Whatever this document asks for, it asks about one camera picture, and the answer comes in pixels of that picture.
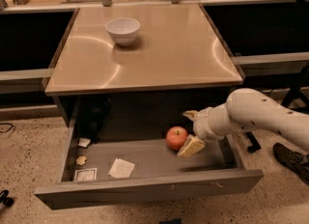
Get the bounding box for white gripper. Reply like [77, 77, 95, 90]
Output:
[177, 107, 223, 158]

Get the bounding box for red apple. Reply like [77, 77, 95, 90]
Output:
[166, 126, 188, 151]

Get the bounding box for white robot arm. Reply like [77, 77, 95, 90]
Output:
[177, 88, 309, 158]

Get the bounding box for steel-top counter cabinet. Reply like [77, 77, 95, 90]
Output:
[42, 3, 245, 129]

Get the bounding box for grey open drawer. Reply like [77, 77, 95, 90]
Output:
[34, 98, 265, 210]

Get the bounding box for white folded paper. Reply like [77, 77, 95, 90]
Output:
[108, 158, 135, 179]

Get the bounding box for small white paper scrap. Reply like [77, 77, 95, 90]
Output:
[78, 138, 91, 148]

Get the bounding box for black shoe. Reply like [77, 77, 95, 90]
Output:
[272, 143, 309, 184]

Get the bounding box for small tan scrap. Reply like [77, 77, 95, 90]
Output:
[76, 155, 87, 166]

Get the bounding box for framed white card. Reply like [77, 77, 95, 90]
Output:
[74, 168, 98, 182]

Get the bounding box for white ceramic bowl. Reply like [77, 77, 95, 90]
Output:
[105, 17, 140, 46]

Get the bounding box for black object on floor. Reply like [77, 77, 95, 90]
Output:
[0, 190, 14, 207]

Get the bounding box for grey metal rail right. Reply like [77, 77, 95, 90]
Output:
[232, 52, 309, 65]

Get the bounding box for grey metal rail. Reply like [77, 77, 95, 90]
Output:
[232, 52, 309, 65]
[0, 69, 53, 81]

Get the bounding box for grey metal rail left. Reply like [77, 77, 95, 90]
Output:
[0, 69, 53, 81]

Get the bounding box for black floor cable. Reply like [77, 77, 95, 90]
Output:
[0, 122, 14, 134]

